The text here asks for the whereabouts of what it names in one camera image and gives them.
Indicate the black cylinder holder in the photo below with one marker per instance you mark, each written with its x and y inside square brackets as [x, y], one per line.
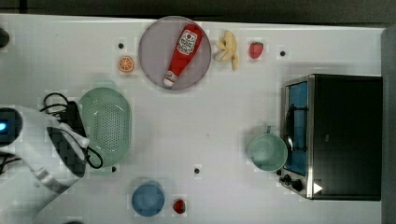
[4, 38]

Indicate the green oval strainer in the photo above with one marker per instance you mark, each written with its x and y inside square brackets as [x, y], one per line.
[107, 119]

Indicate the red plush ketchup bottle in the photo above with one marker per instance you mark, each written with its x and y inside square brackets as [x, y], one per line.
[186, 47]

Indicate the blue cup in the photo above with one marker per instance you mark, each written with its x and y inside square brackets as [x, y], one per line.
[148, 199]

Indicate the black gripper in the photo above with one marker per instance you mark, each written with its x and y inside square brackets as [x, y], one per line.
[72, 118]

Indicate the orange slice toy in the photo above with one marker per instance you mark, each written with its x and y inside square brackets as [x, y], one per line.
[126, 64]

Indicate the green mug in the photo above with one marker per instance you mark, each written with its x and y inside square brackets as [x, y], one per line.
[268, 152]

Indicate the black toaster oven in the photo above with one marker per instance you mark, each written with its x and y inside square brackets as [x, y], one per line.
[332, 127]

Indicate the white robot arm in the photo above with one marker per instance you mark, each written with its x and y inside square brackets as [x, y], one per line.
[51, 158]

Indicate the peeled banana toy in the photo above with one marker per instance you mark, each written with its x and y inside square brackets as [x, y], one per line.
[227, 47]

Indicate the small red strawberry toy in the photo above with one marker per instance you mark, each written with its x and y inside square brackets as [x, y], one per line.
[179, 207]

